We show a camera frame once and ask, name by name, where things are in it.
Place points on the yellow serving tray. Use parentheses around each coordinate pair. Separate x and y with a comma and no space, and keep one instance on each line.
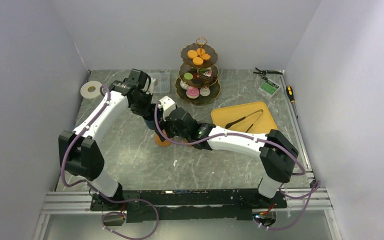
(222,116)

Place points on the red white cake slice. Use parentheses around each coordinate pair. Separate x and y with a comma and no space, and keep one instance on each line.
(207,74)

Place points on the yellow black screwdriver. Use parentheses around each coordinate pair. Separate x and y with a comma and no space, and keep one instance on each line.
(291,97)

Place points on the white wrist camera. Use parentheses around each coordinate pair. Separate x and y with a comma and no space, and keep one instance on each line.
(167,105)
(150,85)

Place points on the black pliers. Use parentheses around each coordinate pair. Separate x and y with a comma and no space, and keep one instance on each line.
(264,73)

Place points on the dark blue mug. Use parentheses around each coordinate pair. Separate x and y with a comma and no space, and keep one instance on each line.
(149,117)

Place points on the pink frosted donut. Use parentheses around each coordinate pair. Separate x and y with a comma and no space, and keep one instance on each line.
(192,92)

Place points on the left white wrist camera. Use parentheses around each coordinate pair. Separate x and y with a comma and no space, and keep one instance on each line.
(150,85)

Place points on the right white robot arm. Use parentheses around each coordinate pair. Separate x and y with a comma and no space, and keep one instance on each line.
(276,153)

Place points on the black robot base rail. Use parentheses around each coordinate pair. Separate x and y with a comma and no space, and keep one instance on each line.
(187,204)

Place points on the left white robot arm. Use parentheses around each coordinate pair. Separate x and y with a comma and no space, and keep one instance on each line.
(81,160)

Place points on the orange macaron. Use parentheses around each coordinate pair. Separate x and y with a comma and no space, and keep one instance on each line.
(198,61)
(201,51)

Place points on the wooden coaster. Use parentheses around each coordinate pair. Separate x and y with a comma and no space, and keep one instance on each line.
(161,142)
(186,142)

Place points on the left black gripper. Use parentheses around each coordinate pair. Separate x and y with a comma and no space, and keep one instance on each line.
(143,112)

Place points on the green white device box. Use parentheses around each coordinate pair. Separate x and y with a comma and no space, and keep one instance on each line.
(269,88)

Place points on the orange macaron top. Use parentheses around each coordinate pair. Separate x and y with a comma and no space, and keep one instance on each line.
(198,61)

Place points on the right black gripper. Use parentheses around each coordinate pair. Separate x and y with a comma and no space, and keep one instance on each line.
(164,125)

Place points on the three-tier black dessert stand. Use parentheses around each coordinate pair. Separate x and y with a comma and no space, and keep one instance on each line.
(188,67)

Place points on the green macaron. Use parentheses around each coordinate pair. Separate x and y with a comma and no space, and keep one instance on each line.
(188,76)

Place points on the black sandwich cookie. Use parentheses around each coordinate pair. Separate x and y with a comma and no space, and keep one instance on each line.
(197,81)

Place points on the clear plastic box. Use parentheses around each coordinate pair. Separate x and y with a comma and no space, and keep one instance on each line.
(163,81)

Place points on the black serving tongs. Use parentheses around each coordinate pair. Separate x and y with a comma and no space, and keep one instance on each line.
(245,122)

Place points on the white tape roll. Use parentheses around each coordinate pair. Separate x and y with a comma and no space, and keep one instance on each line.
(91,90)

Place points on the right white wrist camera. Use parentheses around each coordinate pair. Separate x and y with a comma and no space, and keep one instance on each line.
(167,105)

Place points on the orange round cookie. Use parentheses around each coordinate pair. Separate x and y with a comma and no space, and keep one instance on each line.
(191,54)

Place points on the white chocolate drizzle donut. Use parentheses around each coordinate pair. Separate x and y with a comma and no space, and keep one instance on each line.
(184,85)

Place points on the orange waffle cookie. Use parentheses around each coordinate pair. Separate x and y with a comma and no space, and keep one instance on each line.
(205,56)

